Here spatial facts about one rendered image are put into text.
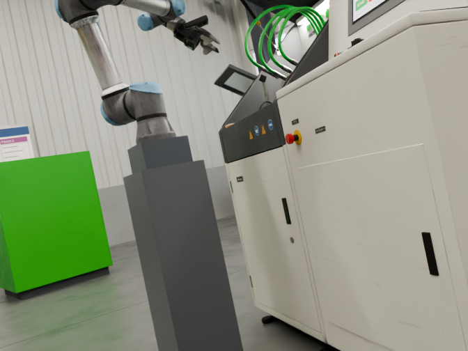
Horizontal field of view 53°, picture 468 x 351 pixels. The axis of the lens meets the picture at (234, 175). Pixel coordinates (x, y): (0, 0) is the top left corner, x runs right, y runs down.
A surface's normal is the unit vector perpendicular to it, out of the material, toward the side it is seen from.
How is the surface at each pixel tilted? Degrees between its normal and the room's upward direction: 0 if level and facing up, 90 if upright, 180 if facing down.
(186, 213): 90
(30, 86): 90
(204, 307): 90
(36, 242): 90
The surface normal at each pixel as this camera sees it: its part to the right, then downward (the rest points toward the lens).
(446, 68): 0.32, -0.07
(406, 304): -0.92, 0.19
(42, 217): 0.59, -0.13
